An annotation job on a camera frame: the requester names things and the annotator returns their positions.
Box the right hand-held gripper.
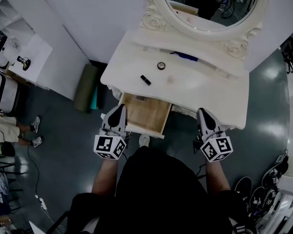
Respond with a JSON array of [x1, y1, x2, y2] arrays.
[[192, 108, 234, 163]]

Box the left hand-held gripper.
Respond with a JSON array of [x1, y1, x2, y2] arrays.
[[93, 103, 130, 161]]

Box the person's left forearm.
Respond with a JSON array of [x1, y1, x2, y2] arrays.
[[91, 158, 118, 195]]

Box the person's right forearm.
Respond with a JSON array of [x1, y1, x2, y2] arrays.
[[205, 161, 231, 194]]

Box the white ornate dressing table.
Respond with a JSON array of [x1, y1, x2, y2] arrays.
[[100, 29, 250, 131]]

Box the teal rolled mat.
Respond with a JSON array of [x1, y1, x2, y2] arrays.
[[90, 85, 100, 111]]

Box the person's white shoe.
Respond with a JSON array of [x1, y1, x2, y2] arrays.
[[138, 133, 150, 148]]

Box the green rolled mat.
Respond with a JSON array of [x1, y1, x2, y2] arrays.
[[74, 63, 99, 113]]

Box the blue cloth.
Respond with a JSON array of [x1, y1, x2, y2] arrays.
[[170, 51, 199, 62]]

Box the person's black clothing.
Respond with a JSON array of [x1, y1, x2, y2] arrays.
[[69, 146, 254, 234]]

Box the pile of spare grippers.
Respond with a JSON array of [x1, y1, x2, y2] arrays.
[[234, 149, 290, 219]]

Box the white power strip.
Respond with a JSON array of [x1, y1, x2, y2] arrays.
[[35, 194, 48, 211]]

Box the white side cabinet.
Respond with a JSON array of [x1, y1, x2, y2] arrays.
[[6, 33, 54, 91]]

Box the small black desk ornament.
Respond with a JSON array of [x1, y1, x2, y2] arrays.
[[16, 56, 32, 72]]

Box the white metal rack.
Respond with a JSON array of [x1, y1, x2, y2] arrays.
[[255, 174, 293, 234]]

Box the black metal stool frames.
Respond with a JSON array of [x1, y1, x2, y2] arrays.
[[0, 150, 24, 214]]

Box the white shelf unit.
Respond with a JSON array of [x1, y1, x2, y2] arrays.
[[0, 0, 36, 38]]

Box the black floor cable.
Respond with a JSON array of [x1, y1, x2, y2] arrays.
[[26, 145, 43, 199]]

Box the grey striped shoulder strap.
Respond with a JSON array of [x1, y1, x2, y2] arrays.
[[230, 217, 251, 234], [84, 217, 101, 234]]

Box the oval mirror white carved frame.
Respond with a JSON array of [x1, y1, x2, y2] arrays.
[[139, 0, 270, 63]]

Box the black metal table frame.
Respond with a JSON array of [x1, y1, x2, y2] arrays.
[[47, 211, 70, 234]]

